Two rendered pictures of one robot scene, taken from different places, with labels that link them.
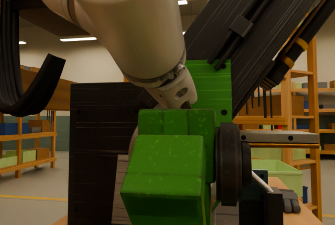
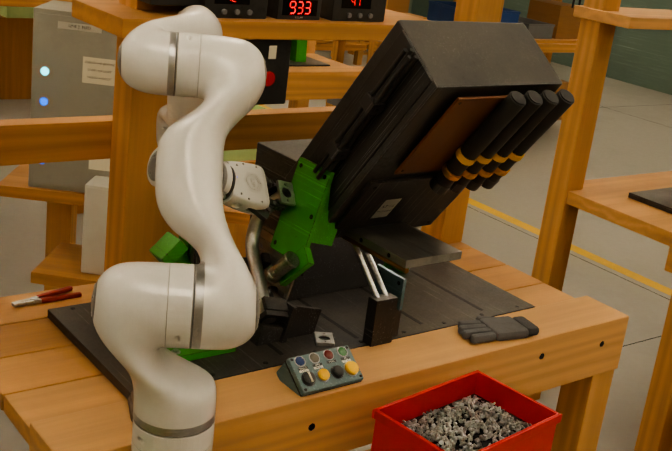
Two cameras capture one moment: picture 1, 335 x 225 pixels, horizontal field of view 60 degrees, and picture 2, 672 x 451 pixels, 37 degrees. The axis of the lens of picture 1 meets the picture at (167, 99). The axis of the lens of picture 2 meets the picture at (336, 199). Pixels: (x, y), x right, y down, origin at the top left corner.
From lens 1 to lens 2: 1.86 m
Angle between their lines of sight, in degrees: 45
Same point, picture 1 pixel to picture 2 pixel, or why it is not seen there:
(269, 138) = (376, 249)
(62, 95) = (287, 131)
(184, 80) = (231, 200)
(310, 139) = (400, 262)
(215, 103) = (309, 206)
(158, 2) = not seen: hidden behind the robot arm
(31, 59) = not seen: outside the picture
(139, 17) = not seen: hidden behind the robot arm
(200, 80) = (308, 182)
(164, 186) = (157, 253)
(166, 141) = (170, 238)
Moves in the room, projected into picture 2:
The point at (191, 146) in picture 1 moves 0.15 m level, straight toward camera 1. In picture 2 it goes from (173, 243) to (105, 255)
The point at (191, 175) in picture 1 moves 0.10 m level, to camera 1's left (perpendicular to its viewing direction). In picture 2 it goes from (164, 252) to (133, 236)
